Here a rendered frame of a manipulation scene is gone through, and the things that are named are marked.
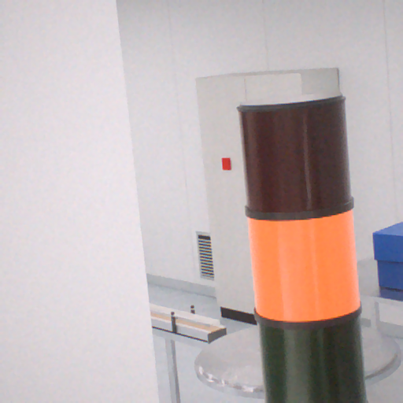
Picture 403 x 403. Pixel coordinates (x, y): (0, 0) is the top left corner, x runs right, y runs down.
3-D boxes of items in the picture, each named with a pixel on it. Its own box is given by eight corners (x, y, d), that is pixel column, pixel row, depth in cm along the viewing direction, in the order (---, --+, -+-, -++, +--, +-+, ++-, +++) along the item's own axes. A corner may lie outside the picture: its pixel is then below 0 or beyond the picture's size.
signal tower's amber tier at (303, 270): (309, 330, 43) (300, 222, 42) (234, 312, 47) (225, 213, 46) (381, 303, 46) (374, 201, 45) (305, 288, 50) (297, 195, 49)
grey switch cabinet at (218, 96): (319, 343, 749) (297, 73, 714) (215, 318, 840) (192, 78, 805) (356, 328, 776) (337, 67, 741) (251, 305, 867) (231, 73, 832)
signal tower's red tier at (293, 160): (300, 218, 42) (291, 112, 42) (225, 210, 46) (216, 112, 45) (374, 198, 45) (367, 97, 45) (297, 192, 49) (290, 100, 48)
